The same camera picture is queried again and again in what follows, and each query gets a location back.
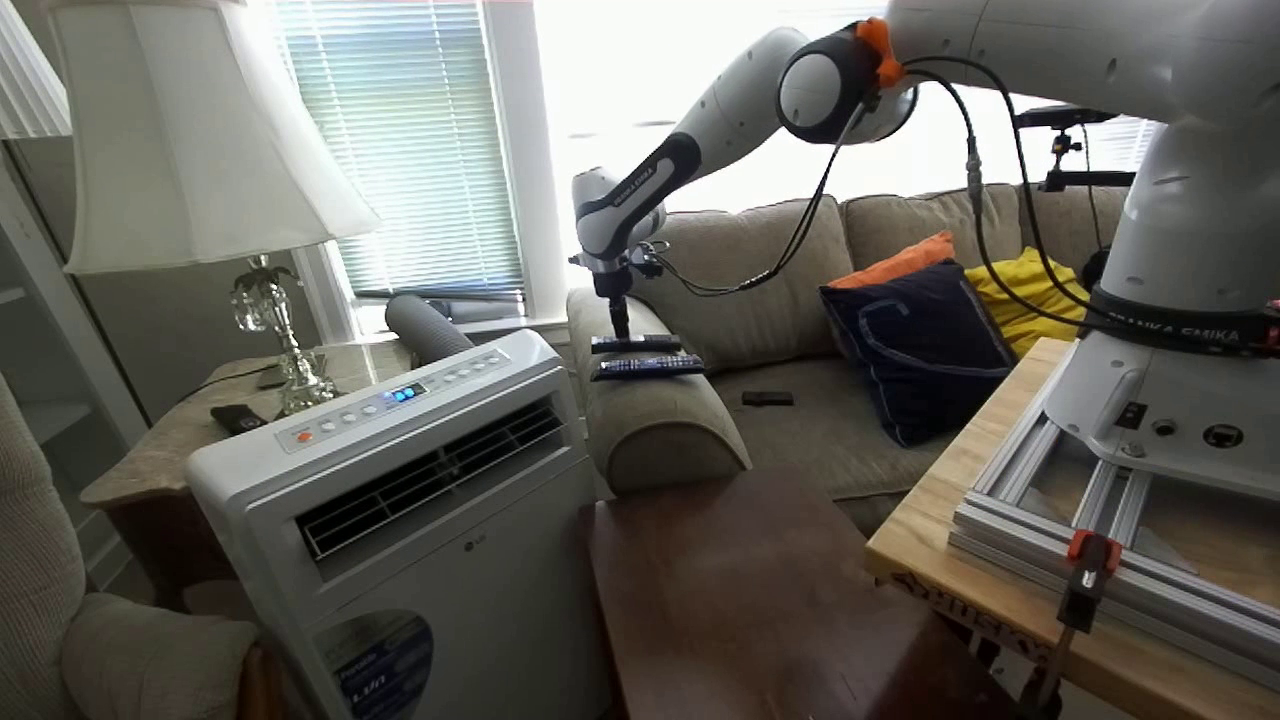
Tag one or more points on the white shade table lamp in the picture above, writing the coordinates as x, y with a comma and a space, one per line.
190, 148

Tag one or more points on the orange throw pillow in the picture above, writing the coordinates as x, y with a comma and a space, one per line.
907, 262

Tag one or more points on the navy blue throw pillow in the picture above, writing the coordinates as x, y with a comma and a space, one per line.
923, 347

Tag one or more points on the light wooden robot table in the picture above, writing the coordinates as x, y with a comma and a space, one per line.
1116, 667

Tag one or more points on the white window blinds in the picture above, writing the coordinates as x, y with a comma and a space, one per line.
403, 99

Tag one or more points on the black device on end table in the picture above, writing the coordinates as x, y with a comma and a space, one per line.
237, 419

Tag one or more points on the beige armchair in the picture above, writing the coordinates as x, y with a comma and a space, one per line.
74, 652

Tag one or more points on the black remote with white label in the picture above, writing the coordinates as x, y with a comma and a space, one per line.
634, 347

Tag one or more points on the black remote on armrest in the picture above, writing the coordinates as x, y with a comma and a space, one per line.
647, 366

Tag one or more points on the white portable air conditioner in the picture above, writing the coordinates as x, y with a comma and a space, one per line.
417, 545

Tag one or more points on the dark wooden side table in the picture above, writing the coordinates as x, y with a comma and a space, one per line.
748, 601

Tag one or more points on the orange black clamp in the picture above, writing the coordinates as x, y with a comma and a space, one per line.
1089, 570

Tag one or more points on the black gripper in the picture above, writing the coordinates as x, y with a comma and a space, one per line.
615, 276

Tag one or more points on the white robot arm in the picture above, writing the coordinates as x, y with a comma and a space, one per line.
1177, 372

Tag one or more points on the yellow blanket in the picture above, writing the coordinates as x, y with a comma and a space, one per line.
1029, 298

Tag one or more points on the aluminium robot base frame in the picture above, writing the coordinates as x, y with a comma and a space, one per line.
1198, 566

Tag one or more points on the beige fabric sofa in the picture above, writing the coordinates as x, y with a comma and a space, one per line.
691, 428

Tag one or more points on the black camera tripod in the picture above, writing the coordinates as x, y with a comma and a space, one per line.
1066, 120

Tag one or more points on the small black remote on seat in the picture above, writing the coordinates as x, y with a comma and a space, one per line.
765, 398

